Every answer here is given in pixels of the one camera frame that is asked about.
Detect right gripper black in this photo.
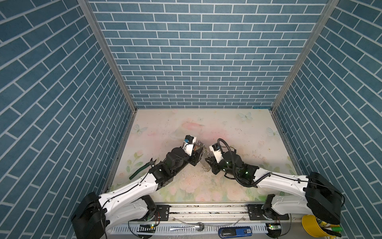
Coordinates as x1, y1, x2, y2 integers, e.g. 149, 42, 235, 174
204, 154, 239, 178

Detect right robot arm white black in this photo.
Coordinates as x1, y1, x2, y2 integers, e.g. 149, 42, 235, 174
206, 138, 345, 225

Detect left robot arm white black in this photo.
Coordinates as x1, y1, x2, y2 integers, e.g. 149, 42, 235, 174
71, 144, 203, 239

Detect metal rod tool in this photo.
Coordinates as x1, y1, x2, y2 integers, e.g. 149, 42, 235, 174
170, 217, 244, 232

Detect blue black device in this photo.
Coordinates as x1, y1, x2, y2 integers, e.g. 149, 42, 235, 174
218, 227, 253, 239

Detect yellow tape roll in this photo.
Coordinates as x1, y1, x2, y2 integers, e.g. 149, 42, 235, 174
301, 215, 343, 239

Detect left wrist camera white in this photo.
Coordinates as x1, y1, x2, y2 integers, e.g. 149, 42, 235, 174
182, 135, 197, 156

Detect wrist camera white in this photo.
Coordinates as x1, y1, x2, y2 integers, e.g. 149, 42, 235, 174
182, 135, 197, 156
209, 143, 223, 163

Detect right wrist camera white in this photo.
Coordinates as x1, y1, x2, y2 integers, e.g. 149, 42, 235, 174
209, 143, 223, 163

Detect green handled pliers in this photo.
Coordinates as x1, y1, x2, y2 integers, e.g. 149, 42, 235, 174
129, 158, 156, 180

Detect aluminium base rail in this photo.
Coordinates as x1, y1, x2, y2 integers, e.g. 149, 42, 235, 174
102, 203, 293, 239

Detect aluminium corner post right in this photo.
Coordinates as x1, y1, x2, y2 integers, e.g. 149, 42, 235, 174
270, 0, 339, 114

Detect aluminium corner post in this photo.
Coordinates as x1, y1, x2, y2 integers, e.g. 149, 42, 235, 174
78, 0, 137, 114
270, 0, 339, 114

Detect aluminium corner post left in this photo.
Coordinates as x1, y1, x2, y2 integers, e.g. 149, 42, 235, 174
78, 0, 137, 114

